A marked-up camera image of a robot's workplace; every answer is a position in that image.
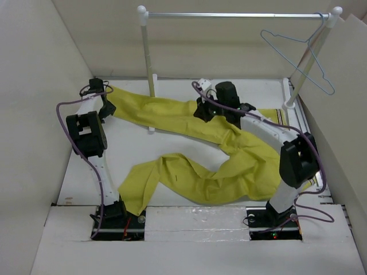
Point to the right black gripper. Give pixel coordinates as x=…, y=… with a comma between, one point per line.
x=201, y=112

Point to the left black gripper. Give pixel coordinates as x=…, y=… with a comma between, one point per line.
x=109, y=110

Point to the yellow trousers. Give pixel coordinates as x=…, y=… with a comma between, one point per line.
x=252, y=169

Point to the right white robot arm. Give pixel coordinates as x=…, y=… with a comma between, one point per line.
x=297, y=164

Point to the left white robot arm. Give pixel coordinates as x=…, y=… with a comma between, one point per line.
x=85, y=129

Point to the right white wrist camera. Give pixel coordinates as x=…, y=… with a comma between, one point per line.
x=204, y=85

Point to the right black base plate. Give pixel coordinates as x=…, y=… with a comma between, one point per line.
x=263, y=228

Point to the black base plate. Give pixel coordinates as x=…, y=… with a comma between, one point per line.
x=120, y=228
x=263, y=228

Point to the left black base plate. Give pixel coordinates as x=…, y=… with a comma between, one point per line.
x=120, y=228

